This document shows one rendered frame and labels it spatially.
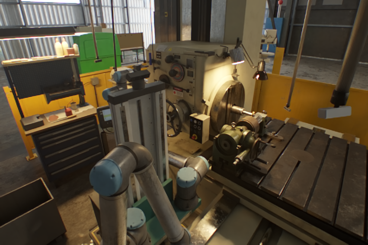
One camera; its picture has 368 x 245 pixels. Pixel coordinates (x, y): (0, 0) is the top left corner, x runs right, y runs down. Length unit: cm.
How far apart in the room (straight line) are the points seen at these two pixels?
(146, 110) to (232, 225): 110
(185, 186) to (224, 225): 47
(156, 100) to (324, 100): 317
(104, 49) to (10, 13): 934
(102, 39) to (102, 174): 503
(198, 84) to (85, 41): 407
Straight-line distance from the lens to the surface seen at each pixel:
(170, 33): 283
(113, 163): 74
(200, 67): 168
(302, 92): 392
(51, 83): 327
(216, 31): 235
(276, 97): 407
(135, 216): 130
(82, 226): 281
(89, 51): 545
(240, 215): 182
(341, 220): 168
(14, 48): 1444
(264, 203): 171
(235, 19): 223
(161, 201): 97
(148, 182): 91
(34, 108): 399
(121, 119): 107
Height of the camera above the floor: 212
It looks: 24 degrees down
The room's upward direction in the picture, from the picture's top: straight up
